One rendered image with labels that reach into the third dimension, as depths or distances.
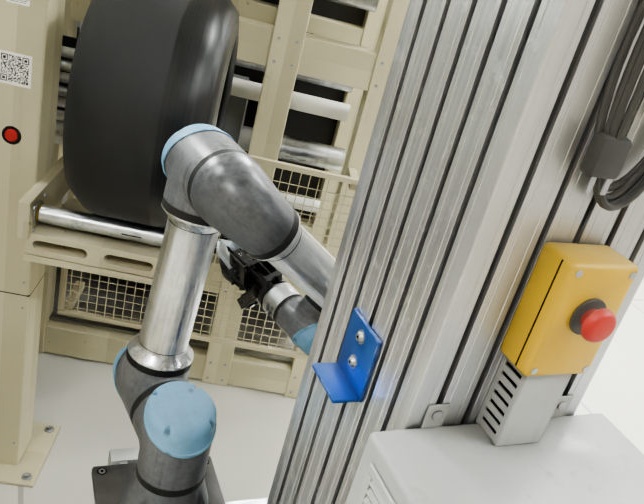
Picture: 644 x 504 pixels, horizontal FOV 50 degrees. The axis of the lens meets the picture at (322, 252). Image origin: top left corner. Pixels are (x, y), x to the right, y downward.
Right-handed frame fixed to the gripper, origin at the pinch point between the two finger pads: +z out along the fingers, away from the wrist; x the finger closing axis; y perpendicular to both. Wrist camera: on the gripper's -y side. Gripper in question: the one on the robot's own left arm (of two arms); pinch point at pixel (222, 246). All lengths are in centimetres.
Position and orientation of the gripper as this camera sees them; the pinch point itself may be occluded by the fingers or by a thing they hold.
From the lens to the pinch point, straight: 153.9
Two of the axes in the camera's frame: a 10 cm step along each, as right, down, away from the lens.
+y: 0.6, -7.1, -7.0
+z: -6.2, -5.8, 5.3
